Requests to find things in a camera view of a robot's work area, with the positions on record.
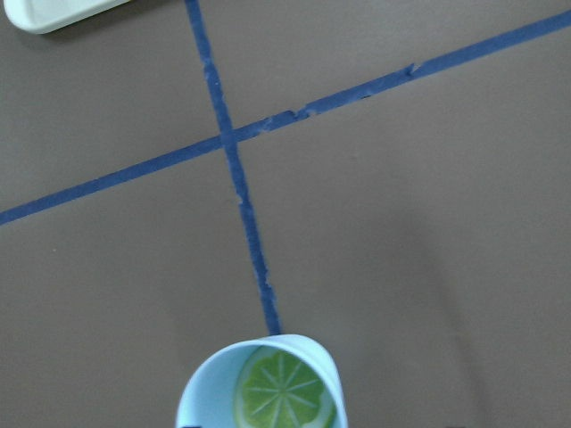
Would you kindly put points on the cream bear serving tray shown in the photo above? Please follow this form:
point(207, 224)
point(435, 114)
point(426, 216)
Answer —
point(41, 17)

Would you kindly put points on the yellow lemon slice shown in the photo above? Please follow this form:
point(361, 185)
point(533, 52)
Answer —
point(277, 389)

